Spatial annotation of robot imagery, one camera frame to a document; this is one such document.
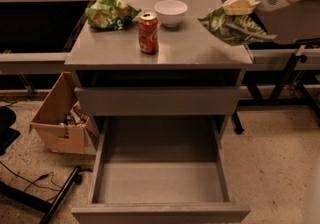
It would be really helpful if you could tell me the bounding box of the black metal stand leg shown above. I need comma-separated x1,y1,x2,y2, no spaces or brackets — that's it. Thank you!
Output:
0,165,84,224

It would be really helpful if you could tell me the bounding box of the grey drawer cabinet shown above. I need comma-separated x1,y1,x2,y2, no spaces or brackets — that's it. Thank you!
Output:
64,0,254,224

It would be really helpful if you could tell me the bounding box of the white bowl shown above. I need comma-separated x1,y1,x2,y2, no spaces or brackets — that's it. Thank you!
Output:
154,0,188,27

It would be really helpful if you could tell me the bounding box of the open grey middle drawer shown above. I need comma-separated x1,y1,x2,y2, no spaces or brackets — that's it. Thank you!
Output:
70,115,252,224

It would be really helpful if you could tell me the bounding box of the closed grey top drawer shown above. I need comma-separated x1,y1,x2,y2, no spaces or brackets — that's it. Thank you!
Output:
75,87,240,116

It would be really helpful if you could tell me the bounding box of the green patterned chip bag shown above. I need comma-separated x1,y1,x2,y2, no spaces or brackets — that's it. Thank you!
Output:
85,0,141,30

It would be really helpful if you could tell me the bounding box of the orange soda can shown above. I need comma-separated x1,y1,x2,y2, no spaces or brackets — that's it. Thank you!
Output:
138,12,158,54

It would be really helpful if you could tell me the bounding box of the black floor cable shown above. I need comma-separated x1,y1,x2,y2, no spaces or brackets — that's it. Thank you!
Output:
0,160,64,202

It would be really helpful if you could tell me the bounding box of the green jalapeno chip bag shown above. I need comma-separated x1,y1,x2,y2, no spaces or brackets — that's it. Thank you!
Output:
198,7,276,46

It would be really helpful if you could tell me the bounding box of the cardboard box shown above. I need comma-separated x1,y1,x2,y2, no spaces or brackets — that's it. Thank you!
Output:
30,72,99,155

